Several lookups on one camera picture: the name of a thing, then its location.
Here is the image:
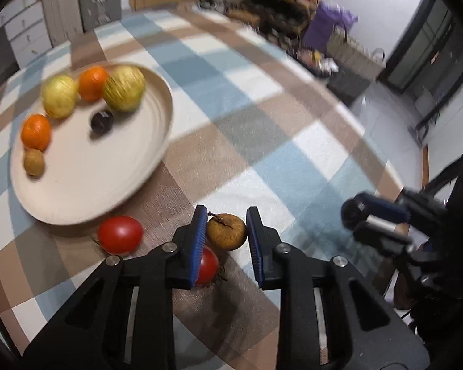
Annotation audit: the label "metal shoe rack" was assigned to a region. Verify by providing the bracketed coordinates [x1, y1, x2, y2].
[242, 0, 327, 51]

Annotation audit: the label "dark floor mat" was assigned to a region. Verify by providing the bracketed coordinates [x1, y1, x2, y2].
[326, 67, 371, 106]

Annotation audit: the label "dark basket with clutter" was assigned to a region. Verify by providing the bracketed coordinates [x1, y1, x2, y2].
[297, 48, 340, 78]

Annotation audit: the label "purple bag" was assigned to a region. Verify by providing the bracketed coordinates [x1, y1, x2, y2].
[303, 2, 359, 52]

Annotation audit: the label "scattered loose shoes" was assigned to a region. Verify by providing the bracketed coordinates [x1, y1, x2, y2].
[198, 0, 232, 12]

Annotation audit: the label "small dark purple round fruit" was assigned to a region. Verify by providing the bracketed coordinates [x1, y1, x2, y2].
[90, 110, 114, 134]

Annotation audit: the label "white drawer cabinet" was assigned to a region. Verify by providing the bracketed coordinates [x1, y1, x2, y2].
[2, 0, 52, 68]

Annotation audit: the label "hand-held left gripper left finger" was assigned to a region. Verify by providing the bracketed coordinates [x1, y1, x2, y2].
[23, 204, 208, 370]

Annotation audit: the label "orange mandarin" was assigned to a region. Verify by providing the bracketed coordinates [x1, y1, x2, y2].
[78, 67, 109, 102]
[21, 114, 52, 152]

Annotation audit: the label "yellow-green guava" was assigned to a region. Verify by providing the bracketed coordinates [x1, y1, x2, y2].
[41, 75, 79, 119]

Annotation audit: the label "large cream plate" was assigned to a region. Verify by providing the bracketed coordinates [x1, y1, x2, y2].
[10, 63, 174, 226]

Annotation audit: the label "small dark brown round fruit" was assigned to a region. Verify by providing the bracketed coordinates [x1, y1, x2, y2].
[205, 213, 248, 251]

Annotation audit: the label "red tomato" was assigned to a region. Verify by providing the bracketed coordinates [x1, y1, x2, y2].
[97, 216, 144, 256]
[195, 245, 220, 286]

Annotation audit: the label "brown cardboard box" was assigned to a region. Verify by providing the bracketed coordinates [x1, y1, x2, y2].
[227, 10, 261, 27]

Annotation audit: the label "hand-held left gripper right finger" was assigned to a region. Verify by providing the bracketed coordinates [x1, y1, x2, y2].
[246, 206, 431, 370]

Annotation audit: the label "silver suitcase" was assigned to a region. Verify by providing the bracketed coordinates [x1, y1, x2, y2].
[77, 0, 122, 31]

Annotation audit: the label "beige suitcase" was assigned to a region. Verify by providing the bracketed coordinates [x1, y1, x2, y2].
[39, 0, 85, 47]

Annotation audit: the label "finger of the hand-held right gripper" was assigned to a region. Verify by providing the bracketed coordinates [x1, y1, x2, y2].
[353, 216, 413, 255]
[341, 192, 410, 226]

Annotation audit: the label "bumpy green-yellow citrus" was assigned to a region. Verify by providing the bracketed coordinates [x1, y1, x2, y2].
[102, 65, 146, 113]

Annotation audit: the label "woven basket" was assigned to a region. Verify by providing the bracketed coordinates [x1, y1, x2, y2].
[326, 33, 386, 81]

